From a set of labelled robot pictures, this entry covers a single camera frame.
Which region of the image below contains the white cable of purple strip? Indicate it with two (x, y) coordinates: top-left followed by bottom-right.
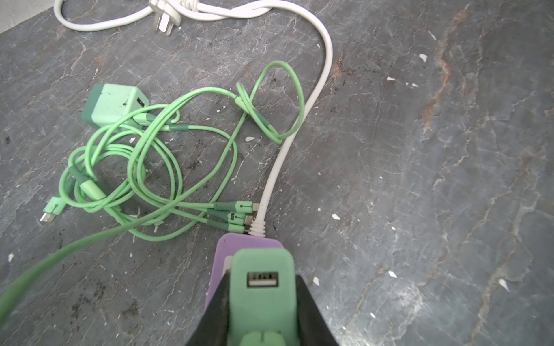
(53, 0), (334, 238)

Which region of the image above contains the green charger and cable bundle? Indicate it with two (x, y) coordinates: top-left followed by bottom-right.
(40, 60), (306, 243)

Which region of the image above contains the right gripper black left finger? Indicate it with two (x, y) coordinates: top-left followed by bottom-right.
(186, 273), (230, 346)

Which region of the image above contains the purple small power strip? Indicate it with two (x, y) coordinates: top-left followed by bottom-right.
(204, 233), (284, 310)

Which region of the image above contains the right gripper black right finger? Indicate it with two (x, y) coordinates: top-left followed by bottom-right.
(296, 275), (338, 346)

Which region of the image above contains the green charger plug with cable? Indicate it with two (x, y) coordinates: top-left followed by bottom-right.
(227, 249), (300, 345)

